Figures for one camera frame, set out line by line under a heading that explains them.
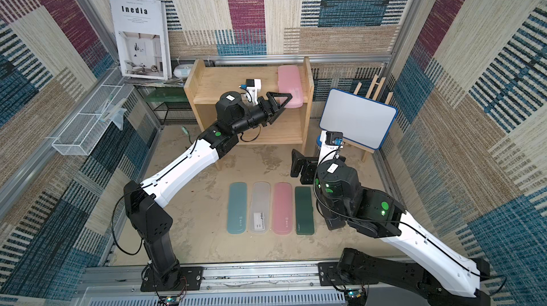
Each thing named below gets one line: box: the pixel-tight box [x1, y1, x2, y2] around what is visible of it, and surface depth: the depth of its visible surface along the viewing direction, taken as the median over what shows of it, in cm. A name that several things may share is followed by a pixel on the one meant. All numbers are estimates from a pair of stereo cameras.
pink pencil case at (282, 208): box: [272, 182, 293, 235], surface depth 91 cm
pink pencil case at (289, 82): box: [277, 64, 304, 109], surface depth 71 cm
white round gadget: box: [173, 64, 194, 78], surface depth 89 cm
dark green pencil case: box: [294, 186, 315, 236], surface depth 89 cm
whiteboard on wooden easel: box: [319, 74, 399, 163], surface depth 94 cm
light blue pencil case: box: [226, 182, 248, 235], surface depth 91 cm
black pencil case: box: [324, 217, 347, 231], surface depth 85 cm
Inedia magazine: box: [109, 0, 173, 81], surface depth 79 cm
